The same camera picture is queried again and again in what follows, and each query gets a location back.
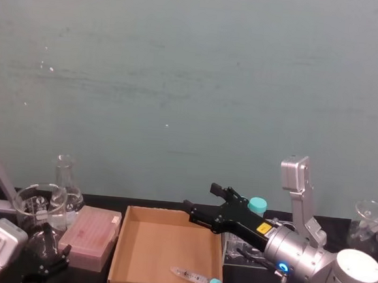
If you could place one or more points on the clear tube with teal cap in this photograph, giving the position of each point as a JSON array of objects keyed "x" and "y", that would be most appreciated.
[
  {"x": 194, "y": 276},
  {"x": 257, "y": 205}
]

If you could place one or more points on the clear plastic tube rack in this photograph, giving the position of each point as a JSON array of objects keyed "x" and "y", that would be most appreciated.
[{"x": 233, "y": 250}]

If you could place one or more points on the shallow brown cardboard tray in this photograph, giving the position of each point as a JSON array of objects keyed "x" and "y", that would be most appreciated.
[{"x": 164, "y": 244}]

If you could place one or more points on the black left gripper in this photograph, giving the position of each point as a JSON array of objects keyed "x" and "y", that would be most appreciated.
[{"x": 39, "y": 272}]

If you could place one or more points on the pink pipette tip box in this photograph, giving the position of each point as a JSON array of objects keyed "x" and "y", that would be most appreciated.
[{"x": 90, "y": 235}]

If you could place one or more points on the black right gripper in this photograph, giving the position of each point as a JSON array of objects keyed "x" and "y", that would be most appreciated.
[{"x": 244, "y": 224}]

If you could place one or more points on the clear glass conical flask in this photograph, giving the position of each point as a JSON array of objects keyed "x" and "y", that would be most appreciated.
[{"x": 69, "y": 201}]

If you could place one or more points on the wide-mouthed clear glass flask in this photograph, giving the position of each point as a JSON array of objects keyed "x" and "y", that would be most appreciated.
[{"x": 365, "y": 227}]

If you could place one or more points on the clear glass beaker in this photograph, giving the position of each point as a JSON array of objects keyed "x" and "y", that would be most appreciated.
[{"x": 30, "y": 207}]

